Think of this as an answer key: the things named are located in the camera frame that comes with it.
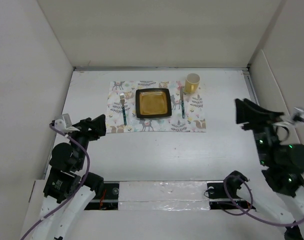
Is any floral animal print cloth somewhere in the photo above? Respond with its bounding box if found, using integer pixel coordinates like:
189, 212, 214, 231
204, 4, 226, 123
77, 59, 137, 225
105, 80, 206, 134

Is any square yellow black plate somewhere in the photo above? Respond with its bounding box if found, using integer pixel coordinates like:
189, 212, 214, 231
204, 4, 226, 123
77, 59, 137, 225
135, 88, 172, 119

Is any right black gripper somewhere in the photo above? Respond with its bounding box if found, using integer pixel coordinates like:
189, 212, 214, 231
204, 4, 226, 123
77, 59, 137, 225
233, 96, 283, 164

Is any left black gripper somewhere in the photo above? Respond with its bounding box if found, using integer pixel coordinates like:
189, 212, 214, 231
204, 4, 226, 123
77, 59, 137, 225
67, 113, 106, 169

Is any knife with teal handle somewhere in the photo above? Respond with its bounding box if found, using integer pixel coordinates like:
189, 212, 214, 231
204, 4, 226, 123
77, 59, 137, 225
180, 86, 185, 119

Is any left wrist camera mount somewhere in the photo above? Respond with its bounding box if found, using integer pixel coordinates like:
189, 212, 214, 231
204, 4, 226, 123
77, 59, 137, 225
50, 113, 75, 133

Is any fork with teal handle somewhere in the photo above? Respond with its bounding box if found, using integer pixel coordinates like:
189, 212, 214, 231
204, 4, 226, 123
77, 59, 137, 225
119, 92, 127, 126

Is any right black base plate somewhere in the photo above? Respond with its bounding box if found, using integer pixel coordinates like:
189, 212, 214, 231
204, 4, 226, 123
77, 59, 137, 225
206, 181, 257, 211

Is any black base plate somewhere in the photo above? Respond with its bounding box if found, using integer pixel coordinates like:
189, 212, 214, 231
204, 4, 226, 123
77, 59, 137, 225
206, 181, 257, 211
85, 181, 120, 211

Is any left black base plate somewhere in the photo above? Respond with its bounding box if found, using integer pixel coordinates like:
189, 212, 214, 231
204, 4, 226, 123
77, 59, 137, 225
85, 181, 120, 211

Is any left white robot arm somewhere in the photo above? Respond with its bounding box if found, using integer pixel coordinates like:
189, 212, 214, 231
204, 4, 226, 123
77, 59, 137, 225
31, 114, 107, 240

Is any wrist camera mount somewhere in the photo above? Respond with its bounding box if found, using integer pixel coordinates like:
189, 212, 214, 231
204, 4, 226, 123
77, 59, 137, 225
50, 113, 75, 133
274, 107, 304, 128

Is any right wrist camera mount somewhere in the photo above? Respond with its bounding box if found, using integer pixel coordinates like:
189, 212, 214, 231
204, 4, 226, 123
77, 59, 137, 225
274, 107, 304, 128

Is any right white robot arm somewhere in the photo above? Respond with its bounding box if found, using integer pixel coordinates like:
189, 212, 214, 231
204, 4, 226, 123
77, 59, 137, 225
223, 98, 304, 240

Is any yellow mug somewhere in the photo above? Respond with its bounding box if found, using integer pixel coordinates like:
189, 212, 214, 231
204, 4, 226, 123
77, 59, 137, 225
184, 73, 201, 94

